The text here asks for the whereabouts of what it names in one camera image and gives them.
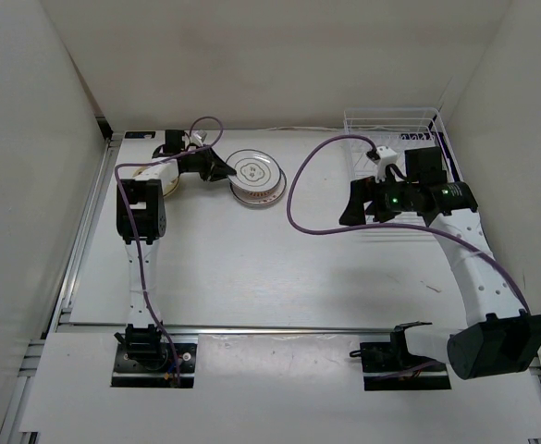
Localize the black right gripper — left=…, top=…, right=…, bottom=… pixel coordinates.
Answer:
left=338, top=170, right=419, bottom=229

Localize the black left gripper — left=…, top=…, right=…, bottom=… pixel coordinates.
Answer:
left=184, top=144, right=236, bottom=182

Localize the small cream printed plate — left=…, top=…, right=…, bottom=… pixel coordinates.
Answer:
left=132, top=163, right=179, bottom=197

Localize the cream plate with orange pattern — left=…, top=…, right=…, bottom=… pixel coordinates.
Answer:
left=229, top=170, right=288, bottom=208

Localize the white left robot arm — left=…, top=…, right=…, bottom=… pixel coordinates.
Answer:
left=114, top=129, right=236, bottom=372

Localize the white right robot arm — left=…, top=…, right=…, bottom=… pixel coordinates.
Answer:
left=339, top=146, right=541, bottom=380

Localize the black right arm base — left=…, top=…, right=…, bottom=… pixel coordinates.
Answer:
left=349, top=342, right=451, bottom=391

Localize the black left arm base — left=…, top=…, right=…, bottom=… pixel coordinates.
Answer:
left=110, top=342, right=198, bottom=389

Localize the black label sticker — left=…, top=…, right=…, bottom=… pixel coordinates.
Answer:
left=124, top=131, right=156, bottom=140

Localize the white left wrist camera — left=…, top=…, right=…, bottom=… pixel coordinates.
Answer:
left=190, top=130, right=207, bottom=147

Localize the white wire dish rack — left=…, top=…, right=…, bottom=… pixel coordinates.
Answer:
left=342, top=106, right=465, bottom=241

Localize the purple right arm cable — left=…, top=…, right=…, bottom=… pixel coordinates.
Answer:
left=287, top=132, right=531, bottom=380

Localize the aluminium frame rail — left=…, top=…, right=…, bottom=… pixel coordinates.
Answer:
left=50, top=323, right=393, bottom=336

